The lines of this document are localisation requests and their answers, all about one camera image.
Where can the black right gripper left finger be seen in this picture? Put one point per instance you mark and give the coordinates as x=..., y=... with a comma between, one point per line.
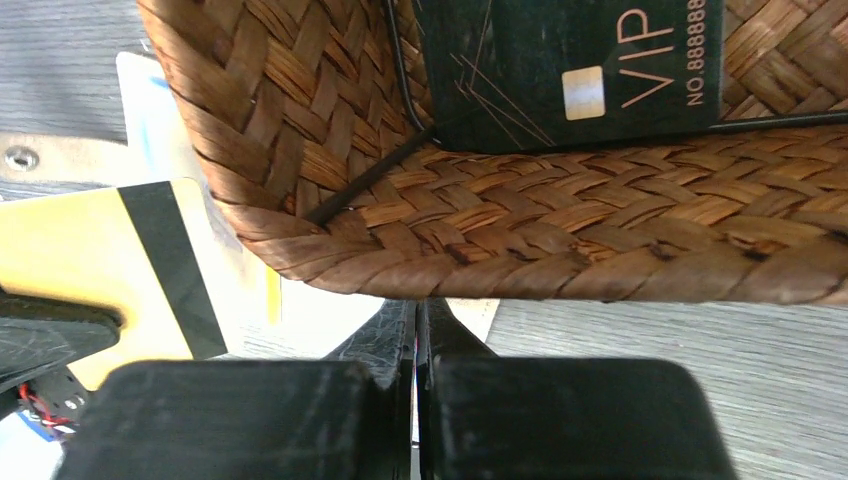
x=344, y=416

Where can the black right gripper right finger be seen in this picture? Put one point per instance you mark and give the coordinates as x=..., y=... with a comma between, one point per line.
x=482, y=416

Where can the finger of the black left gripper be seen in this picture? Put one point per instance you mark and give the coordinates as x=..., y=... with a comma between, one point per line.
x=40, y=335

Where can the beige leather card holder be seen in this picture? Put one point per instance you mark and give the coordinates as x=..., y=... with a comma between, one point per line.
x=261, y=314

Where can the woven wicker divided basket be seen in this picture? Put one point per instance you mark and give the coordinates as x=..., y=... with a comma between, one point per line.
x=286, y=102

